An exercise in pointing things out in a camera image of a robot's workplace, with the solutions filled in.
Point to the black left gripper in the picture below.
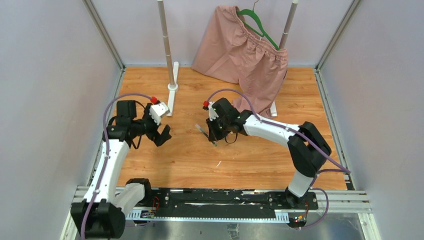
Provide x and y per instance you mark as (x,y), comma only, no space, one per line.
(158,139)

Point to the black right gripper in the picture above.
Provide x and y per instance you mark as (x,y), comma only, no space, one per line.
(214,135)

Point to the grey clear-cap pen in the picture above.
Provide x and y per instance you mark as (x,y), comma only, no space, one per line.
(205,134)

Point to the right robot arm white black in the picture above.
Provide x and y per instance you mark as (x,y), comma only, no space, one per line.
(307,147)

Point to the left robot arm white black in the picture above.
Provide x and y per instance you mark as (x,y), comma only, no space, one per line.
(102,212)

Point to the white garment rack left foot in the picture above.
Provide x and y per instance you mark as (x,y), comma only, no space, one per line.
(173,89)

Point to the white garment rack foot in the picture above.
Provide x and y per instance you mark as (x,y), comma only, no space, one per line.
(173,89)
(273,110)

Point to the white garment rack right foot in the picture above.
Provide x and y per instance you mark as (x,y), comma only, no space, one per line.
(273,110)

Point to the pink shorts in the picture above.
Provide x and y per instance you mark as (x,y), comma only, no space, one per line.
(231,52)

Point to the green clothes hanger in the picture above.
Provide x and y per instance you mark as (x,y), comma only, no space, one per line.
(261,32)

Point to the grey garment rack left pole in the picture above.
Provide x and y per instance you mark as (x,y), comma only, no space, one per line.
(166,42)

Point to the grey garment rack pole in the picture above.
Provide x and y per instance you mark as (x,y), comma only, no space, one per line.
(288,23)
(166,42)

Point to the grey garment rack right pole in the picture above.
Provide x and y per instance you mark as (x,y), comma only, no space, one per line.
(288,23)

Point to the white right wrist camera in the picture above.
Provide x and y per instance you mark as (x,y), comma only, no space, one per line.
(212,113)

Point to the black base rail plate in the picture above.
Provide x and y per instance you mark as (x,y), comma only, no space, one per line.
(223,204)

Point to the aluminium frame left post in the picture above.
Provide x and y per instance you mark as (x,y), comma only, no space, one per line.
(92,10)

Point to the aluminium frame post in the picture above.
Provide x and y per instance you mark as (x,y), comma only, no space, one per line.
(92,10)
(338,33)

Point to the aluminium frame right post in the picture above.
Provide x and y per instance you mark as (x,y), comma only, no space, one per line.
(338,33)

